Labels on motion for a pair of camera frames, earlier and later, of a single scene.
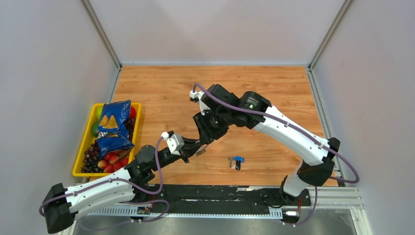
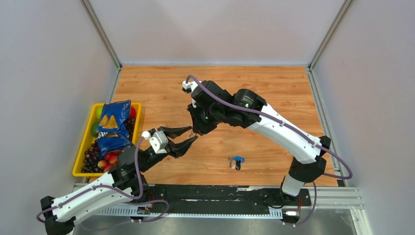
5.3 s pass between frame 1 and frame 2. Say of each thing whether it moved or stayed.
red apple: stayed
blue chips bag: stayed
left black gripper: moved
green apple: stayed
